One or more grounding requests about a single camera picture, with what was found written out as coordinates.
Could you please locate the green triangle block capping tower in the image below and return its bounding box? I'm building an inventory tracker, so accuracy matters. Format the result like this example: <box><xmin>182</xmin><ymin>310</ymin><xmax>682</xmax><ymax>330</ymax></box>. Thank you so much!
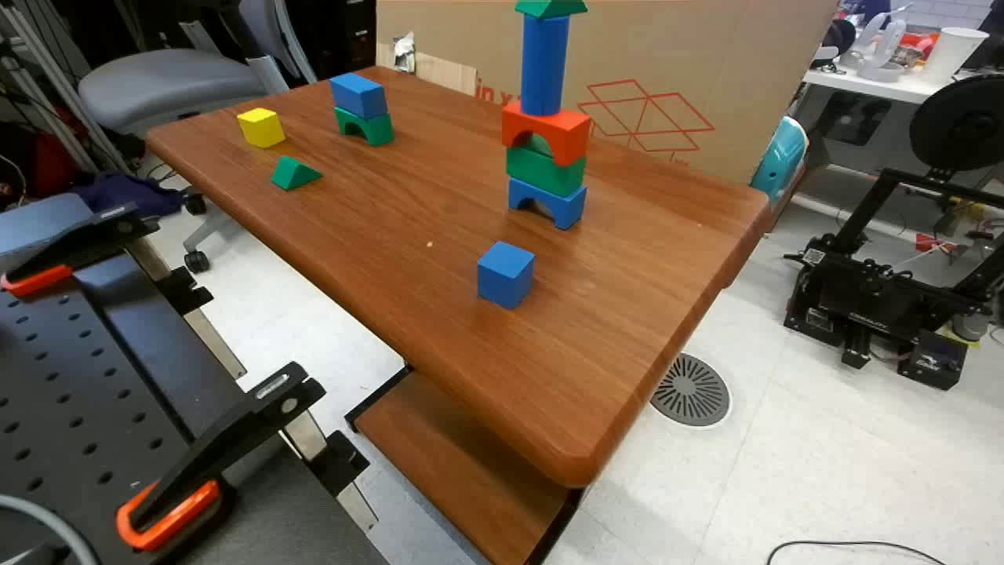
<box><xmin>512</xmin><ymin>0</ymin><xmax>590</xmax><ymax>21</ymax></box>

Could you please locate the black 3D printer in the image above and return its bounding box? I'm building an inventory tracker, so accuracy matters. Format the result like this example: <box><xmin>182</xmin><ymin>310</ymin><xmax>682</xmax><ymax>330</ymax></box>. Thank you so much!
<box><xmin>782</xmin><ymin>71</ymin><xmax>1004</xmax><ymax>392</ymax></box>

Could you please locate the large cardboard box red print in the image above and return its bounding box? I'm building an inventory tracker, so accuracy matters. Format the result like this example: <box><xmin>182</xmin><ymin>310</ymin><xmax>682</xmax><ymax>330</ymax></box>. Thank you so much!
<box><xmin>374</xmin><ymin>0</ymin><xmax>842</xmax><ymax>189</ymax></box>

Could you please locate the grey cable on board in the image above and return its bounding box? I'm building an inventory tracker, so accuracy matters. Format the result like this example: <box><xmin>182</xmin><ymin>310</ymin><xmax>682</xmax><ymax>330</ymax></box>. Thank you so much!
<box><xmin>0</xmin><ymin>494</ymin><xmax>102</xmax><ymax>565</ymax></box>

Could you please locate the blue rectangular block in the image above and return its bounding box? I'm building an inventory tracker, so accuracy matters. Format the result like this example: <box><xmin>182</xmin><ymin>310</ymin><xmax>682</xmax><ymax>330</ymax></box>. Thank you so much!
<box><xmin>328</xmin><ymin>69</ymin><xmax>388</xmax><ymax>123</ymax></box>

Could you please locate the green arch block in tower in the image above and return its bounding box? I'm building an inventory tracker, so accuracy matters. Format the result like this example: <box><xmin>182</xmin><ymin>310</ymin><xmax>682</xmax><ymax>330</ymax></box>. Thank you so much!
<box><xmin>506</xmin><ymin>138</ymin><xmax>590</xmax><ymax>197</ymax></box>

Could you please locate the green wedge block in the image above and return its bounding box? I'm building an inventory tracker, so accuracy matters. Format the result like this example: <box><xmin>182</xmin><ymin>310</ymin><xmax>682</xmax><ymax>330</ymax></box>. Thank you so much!
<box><xmin>269</xmin><ymin>155</ymin><xmax>326</xmax><ymax>194</ymax></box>

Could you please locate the blue cube block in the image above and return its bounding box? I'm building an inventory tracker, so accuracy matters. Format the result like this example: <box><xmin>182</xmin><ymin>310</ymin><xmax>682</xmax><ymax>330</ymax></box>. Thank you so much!
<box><xmin>474</xmin><ymin>239</ymin><xmax>540</xmax><ymax>310</ymax></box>

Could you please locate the orange arch block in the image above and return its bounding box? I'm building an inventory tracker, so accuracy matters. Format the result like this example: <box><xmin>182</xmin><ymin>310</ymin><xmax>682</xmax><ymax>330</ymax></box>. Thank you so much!
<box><xmin>499</xmin><ymin>97</ymin><xmax>596</xmax><ymax>168</ymax></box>

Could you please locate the white background table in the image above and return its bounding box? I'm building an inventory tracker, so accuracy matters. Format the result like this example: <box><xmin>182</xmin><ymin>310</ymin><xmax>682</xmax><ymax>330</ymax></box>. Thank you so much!
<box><xmin>801</xmin><ymin>61</ymin><xmax>945</xmax><ymax>107</ymax></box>

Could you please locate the blue cloth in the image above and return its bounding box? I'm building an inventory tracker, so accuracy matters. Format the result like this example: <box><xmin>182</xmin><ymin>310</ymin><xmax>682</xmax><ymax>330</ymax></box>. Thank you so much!
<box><xmin>75</xmin><ymin>168</ymin><xmax>186</xmax><ymax>220</ymax></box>

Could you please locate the wooden lower table shelf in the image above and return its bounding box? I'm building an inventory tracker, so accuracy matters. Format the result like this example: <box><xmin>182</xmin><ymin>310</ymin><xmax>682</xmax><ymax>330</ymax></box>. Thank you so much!
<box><xmin>349</xmin><ymin>369</ymin><xmax>582</xmax><ymax>565</ymax></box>

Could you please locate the yellow cube block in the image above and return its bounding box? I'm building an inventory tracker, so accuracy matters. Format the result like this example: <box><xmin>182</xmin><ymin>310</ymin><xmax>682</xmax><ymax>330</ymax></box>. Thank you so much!
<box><xmin>236</xmin><ymin>102</ymin><xmax>289</xmax><ymax>149</ymax></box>

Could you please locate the black floor cable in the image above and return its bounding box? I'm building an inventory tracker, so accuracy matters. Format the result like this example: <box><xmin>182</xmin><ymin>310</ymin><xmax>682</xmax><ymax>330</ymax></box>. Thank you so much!
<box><xmin>761</xmin><ymin>538</ymin><xmax>950</xmax><ymax>565</ymax></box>

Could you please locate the grey office chair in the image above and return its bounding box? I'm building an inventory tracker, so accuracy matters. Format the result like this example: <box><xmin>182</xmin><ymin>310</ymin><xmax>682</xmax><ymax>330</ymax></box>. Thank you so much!
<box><xmin>75</xmin><ymin>0</ymin><xmax>317</xmax><ymax>138</ymax></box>

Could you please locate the black perforated mounting board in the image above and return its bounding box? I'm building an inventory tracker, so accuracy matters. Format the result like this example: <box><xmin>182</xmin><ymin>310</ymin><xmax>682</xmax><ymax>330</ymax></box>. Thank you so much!
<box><xmin>0</xmin><ymin>248</ymin><xmax>388</xmax><ymax>565</ymax></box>

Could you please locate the blue arch block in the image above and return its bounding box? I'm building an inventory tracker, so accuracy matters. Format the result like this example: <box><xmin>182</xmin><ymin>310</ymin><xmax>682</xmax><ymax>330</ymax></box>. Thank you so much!
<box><xmin>506</xmin><ymin>177</ymin><xmax>590</xmax><ymax>232</ymax></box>

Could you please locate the round metal floor drain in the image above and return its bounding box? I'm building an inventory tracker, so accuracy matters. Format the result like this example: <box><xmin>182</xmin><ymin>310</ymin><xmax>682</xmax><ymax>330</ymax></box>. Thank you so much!
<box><xmin>649</xmin><ymin>351</ymin><xmax>733</xmax><ymax>431</ymax></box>

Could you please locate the green arch block under rectangle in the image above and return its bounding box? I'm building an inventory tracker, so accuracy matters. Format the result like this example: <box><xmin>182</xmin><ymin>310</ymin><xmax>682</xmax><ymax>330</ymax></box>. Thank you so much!
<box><xmin>334</xmin><ymin>102</ymin><xmax>397</xmax><ymax>149</ymax></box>

